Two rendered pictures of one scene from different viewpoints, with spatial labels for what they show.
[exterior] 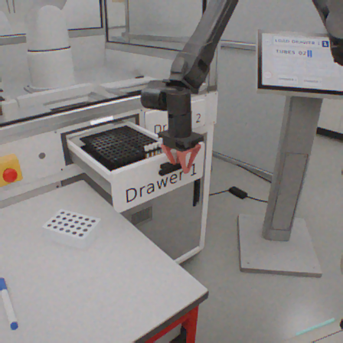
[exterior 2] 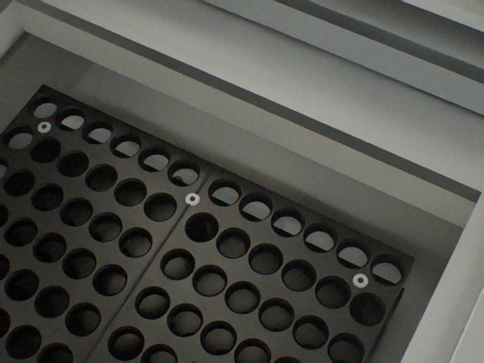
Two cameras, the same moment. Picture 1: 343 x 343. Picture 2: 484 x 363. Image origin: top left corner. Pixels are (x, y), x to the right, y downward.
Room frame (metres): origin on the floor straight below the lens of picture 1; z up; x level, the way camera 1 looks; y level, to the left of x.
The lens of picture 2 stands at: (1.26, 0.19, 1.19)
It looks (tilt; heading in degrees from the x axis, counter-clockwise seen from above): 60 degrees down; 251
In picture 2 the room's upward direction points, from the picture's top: 3 degrees counter-clockwise
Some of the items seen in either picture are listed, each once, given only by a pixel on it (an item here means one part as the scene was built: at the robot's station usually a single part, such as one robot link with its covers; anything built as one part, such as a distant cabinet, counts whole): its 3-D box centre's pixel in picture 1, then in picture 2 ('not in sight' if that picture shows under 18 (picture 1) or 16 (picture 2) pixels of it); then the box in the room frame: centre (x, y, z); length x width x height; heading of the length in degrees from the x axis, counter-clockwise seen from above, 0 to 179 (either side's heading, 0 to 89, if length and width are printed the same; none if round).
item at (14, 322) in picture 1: (7, 302); not in sight; (0.37, 0.32, 0.77); 0.14 x 0.02 x 0.02; 36
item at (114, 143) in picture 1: (121, 151); not in sight; (0.86, 0.14, 0.87); 0.22 x 0.18 x 0.06; 39
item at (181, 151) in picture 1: (182, 155); not in sight; (0.69, -0.04, 0.94); 0.07 x 0.07 x 0.09; 42
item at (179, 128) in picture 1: (180, 126); not in sight; (0.70, -0.03, 1.01); 0.10 x 0.07 x 0.07; 42
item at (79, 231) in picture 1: (72, 229); not in sight; (0.59, 0.24, 0.78); 0.12 x 0.08 x 0.04; 70
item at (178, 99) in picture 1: (177, 101); not in sight; (0.71, -0.02, 1.07); 0.07 x 0.06 x 0.07; 50
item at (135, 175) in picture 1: (161, 174); not in sight; (0.71, 0.01, 0.87); 0.29 x 0.02 x 0.11; 129
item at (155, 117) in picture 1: (177, 119); not in sight; (1.14, -0.04, 0.87); 0.29 x 0.02 x 0.11; 129
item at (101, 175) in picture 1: (120, 151); not in sight; (0.87, 0.15, 0.86); 0.40 x 0.26 x 0.06; 39
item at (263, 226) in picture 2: not in sight; (204, 185); (1.22, 0.02, 0.90); 0.18 x 0.02 x 0.01; 129
